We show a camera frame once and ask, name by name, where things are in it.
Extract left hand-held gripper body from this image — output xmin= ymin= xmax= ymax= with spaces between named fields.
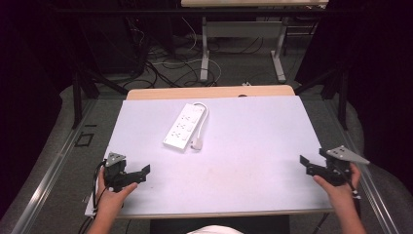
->
xmin=102 ymin=151 xmax=138 ymax=193

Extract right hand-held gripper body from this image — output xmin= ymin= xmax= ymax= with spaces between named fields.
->
xmin=319 ymin=144 xmax=371 ymax=187

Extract white power strip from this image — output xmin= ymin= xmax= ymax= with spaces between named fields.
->
xmin=163 ymin=102 xmax=206 ymax=152

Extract white power plug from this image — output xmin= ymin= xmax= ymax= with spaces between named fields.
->
xmin=190 ymin=138 xmax=205 ymax=151

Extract white power strip cable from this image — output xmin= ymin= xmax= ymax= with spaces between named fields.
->
xmin=192 ymin=101 xmax=210 ymax=144

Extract person's left hand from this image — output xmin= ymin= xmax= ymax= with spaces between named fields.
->
xmin=95 ymin=168 xmax=139 ymax=214

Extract person's right hand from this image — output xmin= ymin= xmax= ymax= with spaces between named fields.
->
xmin=313 ymin=163 xmax=362 ymax=211

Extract black metal stand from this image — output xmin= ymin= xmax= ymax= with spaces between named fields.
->
xmin=293 ymin=62 xmax=351 ymax=132
xmin=71 ymin=66 xmax=130 ymax=130

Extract white table mat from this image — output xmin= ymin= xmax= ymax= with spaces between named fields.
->
xmin=84 ymin=95 xmax=334 ymax=218

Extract person's dark lap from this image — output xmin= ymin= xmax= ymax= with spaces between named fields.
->
xmin=149 ymin=214 xmax=291 ymax=234

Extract person's white shirt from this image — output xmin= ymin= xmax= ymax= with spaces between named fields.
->
xmin=186 ymin=224 xmax=244 ymax=234

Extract black curtain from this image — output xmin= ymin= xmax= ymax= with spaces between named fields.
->
xmin=0 ymin=0 xmax=82 ymax=218
xmin=295 ymin=0 xmax=413 ymax=196

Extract wooden table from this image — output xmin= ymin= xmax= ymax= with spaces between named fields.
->
xmin=125 ymin=84 xmax=296 ymax=101

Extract desk with white legs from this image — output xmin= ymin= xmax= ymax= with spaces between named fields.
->
xmin=180 ymin=0 xmax=330 ymax=84

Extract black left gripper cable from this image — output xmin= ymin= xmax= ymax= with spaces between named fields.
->
xmin=92 ymin=160 xmax=109 ymax=217

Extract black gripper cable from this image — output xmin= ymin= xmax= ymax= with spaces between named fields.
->
xmin=343 ymin=174 xmax=362 ymax=219
xmin=92 ymin=160 xmax=109 ymax=217

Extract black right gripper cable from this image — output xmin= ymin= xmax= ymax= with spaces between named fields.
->
xmin=343 ymin=174 xmax=362 ymax=219

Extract aluminium floor rail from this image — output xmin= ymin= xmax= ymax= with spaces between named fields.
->
xmin=324 ymin=97 xmax=393 ymax=234
xmin=10 ymin=98 xmax=98 ymax=234

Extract black floor cables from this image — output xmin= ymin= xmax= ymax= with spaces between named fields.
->
xmin=121 ymin=16 xmax=265 ymax=90

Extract white floor cable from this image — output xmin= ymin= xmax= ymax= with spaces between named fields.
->
xmin=151 ymin=17 xmax=223 ymax=88

